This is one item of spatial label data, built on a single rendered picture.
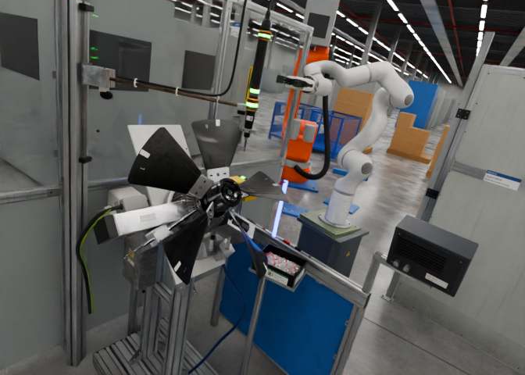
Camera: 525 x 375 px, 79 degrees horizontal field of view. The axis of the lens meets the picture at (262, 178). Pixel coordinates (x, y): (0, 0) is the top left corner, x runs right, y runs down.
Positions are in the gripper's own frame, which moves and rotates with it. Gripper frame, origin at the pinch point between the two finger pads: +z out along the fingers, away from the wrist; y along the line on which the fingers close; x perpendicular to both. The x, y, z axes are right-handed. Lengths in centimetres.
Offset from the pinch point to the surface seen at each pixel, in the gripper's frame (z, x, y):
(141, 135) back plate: 41, -34, 40
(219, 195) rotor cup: 34, -44, -6
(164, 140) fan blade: 49, -27, 10
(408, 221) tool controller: -16, -41, -60
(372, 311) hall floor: -130, -165, -36
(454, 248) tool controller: -12, -42, -78
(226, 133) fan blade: 16.5, -26.0, 13.3
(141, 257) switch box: 45, -86, 25
